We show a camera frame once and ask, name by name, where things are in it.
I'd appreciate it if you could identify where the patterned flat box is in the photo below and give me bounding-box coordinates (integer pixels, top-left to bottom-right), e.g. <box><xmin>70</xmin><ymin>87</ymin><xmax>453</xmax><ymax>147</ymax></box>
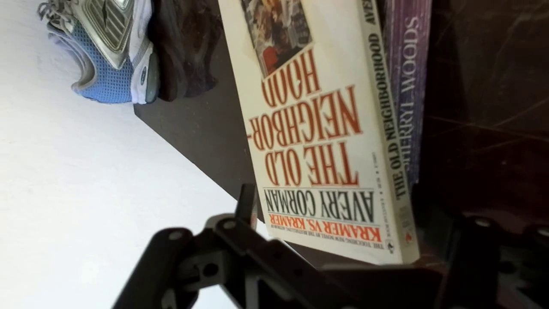
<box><xmin>381</xmin><ymin>0</ymin><xmax>434</xmax><ymax>187</ymax></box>

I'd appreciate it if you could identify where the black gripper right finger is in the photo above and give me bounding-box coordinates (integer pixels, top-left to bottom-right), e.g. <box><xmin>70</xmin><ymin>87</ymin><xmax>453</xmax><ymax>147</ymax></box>
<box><xmin>420</xmin><ymin>187</ymin><xmax>516</xmax><ymax>309</ymax></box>

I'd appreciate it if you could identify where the grey and blue sneaker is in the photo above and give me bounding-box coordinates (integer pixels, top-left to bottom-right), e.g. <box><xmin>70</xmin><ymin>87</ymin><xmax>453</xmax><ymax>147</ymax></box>
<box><xmin>36</xmin><ymin>0</ymin><xmax>159</xmax><ymax>106</ymax></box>

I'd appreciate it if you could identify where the white paperback book red title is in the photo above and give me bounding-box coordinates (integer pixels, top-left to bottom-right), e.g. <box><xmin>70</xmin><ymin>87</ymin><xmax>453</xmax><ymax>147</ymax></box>
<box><xmin>216</xmin><ymin>0</ymin><xmax>422</xmax><ymax>265</ymax></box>

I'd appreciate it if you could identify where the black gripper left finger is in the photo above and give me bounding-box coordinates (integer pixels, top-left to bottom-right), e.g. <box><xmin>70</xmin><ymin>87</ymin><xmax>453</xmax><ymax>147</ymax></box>
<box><xmin>110</xmin><ymin>181</ymin><xmax>322</xmax><ymax>309</ymax></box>

